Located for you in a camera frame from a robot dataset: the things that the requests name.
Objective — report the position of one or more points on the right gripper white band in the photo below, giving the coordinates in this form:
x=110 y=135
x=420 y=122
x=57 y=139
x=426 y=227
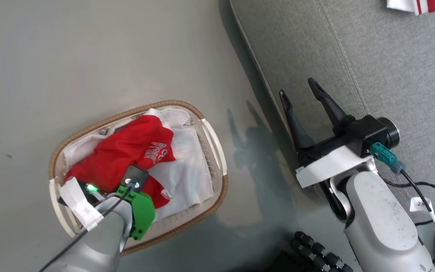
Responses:
x=330 y=164

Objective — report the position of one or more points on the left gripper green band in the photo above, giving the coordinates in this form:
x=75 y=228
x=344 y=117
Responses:
x=144 y=211

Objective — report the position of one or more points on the red t-shirt with white print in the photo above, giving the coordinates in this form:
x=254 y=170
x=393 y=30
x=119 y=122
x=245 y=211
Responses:
x=127 y=147

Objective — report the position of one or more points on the red garment with white stripes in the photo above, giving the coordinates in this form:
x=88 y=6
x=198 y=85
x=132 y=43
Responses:
x=415 y=4

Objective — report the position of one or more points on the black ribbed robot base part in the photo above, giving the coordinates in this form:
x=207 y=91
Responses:
x=319 y=253

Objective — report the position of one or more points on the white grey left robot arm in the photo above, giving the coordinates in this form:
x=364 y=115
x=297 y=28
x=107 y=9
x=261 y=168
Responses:
x=100 y=245

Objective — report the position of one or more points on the grey fabric sofa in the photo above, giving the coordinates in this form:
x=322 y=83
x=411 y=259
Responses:
x=391 y=64

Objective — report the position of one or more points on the white laundry basket wicker rim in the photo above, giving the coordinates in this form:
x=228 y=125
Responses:
x=202 y=204

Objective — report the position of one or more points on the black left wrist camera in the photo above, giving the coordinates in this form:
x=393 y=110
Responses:
x=135 y=175

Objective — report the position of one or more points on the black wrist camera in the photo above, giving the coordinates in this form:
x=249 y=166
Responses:
x=135 y=175
x=372 y=134

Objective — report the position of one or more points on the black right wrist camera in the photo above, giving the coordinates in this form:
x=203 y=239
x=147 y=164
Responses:
x=372 y=134

